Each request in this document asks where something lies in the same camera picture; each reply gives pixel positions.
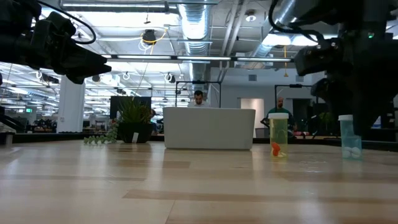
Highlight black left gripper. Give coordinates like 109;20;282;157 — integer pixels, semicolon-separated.
0;0;113;85

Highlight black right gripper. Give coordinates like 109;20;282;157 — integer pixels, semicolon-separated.
293;33;398;138

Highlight blue pill bottle white pills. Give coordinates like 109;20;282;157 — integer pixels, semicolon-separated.
338;114;363;160

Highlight white rectangular basket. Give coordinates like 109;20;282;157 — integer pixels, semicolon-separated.
162;106;257;151

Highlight yellow pill bottle orange pills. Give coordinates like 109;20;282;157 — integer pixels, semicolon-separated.
268;112;289;158

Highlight round green bush plant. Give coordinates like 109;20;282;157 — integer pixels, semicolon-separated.
317;111;335;136

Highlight white pillar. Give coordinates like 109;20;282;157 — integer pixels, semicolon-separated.
56;74;86;134

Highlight black display panel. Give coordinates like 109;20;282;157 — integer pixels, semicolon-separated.
109;95;152;119

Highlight person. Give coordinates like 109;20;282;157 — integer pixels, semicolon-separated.
187;90;211;108
264;96;298;132

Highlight green succulent strand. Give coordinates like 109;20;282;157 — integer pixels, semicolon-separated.
83;119;121;145

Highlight green plant in black pot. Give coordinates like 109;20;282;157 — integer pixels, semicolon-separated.
116;96;154;144

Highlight long ceiling light strip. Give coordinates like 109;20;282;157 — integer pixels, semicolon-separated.
101;55;295;63

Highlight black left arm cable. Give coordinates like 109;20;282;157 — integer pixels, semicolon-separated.
36;0;98;45

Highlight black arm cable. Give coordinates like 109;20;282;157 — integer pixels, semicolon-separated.
36;0;98;45
268;0;326;43

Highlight black metal frame stand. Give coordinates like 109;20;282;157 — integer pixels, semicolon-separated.
175;80;222;109
274;83;315;110

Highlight black ceiling camera yellow cable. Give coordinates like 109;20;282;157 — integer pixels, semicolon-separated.
139;28;168;51

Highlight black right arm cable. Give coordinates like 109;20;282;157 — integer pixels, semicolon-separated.
268;0;326;43

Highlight silver ceiling duct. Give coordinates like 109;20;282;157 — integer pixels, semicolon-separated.
177;0;213;100

